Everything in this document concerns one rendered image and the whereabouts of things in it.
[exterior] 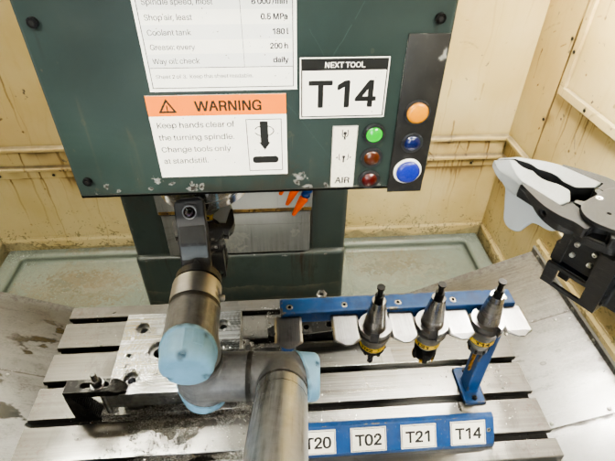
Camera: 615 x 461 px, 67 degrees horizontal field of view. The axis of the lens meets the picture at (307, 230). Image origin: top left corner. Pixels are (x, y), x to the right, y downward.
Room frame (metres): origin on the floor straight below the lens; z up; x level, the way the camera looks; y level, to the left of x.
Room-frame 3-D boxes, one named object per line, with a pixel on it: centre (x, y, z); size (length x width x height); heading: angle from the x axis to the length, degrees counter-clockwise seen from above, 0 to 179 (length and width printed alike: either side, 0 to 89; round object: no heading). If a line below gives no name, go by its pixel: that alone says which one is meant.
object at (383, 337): (0.57, -0.13, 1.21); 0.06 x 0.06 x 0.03
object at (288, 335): (0.56, 0.03, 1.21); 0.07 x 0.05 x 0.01; 4
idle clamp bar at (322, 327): (0.78, -0.03, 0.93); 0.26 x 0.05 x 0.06; 99
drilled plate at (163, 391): (0.68, 0.30, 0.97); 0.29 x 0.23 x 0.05; 94
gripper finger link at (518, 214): (0.36, -0.20, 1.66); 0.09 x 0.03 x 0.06; 34
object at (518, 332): (0.59, -0.40, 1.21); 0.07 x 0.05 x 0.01; 4
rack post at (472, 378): (0.65, -0.40, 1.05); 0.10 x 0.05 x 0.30; 4
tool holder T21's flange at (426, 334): (0.58, -0.24, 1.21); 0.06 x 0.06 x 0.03
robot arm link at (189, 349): (0.41, 0.16, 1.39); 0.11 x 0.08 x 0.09; 4
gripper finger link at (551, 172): (0.38, -0.23, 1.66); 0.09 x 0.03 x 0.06; 34
